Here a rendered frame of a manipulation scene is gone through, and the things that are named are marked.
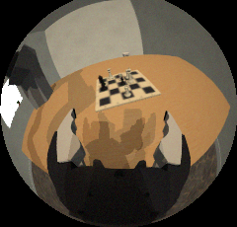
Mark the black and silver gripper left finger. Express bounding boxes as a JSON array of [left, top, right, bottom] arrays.
[[46, 108, 86, 198]]

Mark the white chess king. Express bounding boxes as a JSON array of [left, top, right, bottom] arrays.
[[127, 67, 133, 83]]

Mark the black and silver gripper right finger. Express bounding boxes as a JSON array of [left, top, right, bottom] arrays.
[[152, 111, 191, 199]]

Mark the black and cream chessboard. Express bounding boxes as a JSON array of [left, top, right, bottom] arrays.
[[96, 70, 161, 113]]

